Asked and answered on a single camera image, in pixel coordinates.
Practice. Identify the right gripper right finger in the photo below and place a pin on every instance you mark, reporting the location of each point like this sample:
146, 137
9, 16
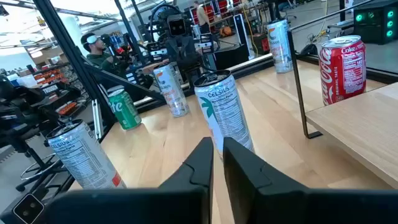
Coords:
280, 205

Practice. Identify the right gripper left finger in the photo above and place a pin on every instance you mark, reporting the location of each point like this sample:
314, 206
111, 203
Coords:
186, 205

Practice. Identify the Celsius Peach Vibe can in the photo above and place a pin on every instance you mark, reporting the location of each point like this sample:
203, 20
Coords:
224, 109

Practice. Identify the red Coca-Cola can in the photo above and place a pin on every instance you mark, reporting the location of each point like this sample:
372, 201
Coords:
342, 71

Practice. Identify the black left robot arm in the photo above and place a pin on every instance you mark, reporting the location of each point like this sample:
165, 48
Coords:
186, 74

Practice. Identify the person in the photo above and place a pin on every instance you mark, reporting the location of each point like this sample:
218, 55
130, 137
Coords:
99, 57
202, 18

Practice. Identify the black crate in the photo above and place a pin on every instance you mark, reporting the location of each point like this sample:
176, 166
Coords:
230, 57

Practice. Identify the green Sprite can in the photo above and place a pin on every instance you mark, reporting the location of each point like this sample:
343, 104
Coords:
124, 110

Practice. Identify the white head-mounted headset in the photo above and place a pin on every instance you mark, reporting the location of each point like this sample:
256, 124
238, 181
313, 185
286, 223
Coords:
91, 39

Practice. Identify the storage rack with orange parts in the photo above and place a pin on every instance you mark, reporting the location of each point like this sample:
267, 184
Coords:
53, 77

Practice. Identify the black computer with green fans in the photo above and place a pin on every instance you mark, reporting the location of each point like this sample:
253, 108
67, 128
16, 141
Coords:
373, 28

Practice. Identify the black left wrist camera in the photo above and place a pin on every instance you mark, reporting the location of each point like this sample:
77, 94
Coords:
177, 27

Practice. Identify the wooden shelf with black frame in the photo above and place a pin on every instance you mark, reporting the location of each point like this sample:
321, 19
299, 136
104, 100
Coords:
357, 130

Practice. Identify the silver metal bracket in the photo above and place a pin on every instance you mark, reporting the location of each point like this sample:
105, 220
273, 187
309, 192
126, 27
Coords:
97, 118

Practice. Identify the black table-level camera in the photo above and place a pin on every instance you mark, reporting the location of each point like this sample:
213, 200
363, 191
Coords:
28, 208

